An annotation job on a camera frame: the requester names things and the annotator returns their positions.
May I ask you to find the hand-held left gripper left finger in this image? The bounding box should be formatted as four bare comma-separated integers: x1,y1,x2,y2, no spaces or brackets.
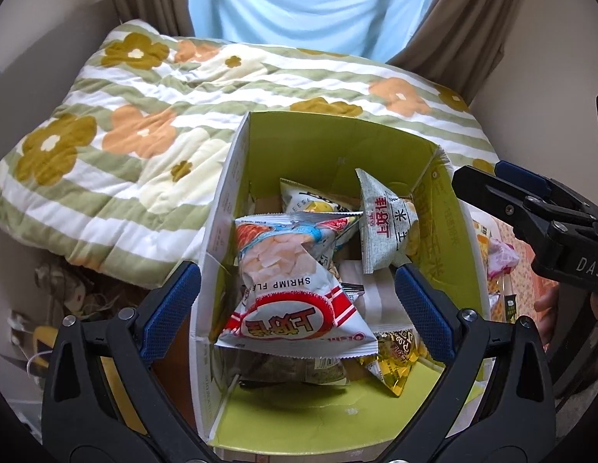
43,260,217,463

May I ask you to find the yellow snack packet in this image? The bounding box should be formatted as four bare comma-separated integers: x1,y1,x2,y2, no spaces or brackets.
357,330,420,399

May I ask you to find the green cardboard box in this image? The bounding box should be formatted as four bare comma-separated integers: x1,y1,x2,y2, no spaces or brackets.
190,111,493,449

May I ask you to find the small pink snack packet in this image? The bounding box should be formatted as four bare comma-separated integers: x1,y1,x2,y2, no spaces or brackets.
487,238,519,281

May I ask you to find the grey headboard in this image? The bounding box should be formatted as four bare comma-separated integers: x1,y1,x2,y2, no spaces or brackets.
0,0,121,169

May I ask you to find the flowered striped quilt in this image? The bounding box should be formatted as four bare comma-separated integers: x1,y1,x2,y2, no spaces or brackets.
0,19,497,290

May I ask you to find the grey white snack packet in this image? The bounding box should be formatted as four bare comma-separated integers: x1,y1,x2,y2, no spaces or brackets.
257,357,350,387

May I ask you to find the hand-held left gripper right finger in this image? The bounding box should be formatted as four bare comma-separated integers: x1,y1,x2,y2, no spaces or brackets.
390,263,555,463

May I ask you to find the person's right hand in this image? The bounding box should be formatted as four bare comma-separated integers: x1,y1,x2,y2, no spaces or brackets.
535,287,560,348

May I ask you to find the light blue cloth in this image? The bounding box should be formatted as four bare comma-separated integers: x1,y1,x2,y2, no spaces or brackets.
185,0,437,61

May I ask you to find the white corn snack packet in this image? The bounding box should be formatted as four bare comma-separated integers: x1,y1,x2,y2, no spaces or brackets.
355,168,420,273

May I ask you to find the pale blue cheese snack packet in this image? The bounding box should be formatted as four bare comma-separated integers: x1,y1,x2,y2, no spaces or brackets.
280,178,362,215

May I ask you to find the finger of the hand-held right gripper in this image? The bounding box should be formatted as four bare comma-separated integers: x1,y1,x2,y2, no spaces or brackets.
452,165,594,252
494,160,594,213

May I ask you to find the red white shrimp chip packet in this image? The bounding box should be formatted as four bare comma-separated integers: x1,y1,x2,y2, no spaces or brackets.
214,212,379,372

